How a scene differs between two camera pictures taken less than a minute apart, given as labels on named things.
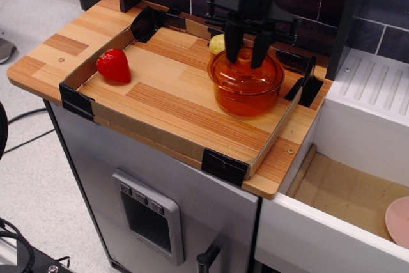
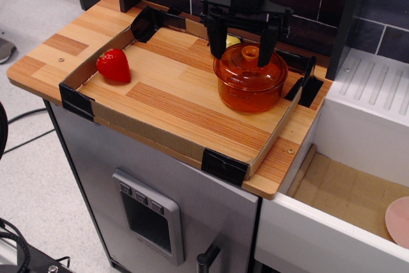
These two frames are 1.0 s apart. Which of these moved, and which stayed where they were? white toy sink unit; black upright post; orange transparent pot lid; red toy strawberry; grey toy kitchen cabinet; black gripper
Moved: black gripper; orange transparent pot lid
Stayed: grey toy kitchen cabinet; white toy sink unit; black upright post; red toy strawberry
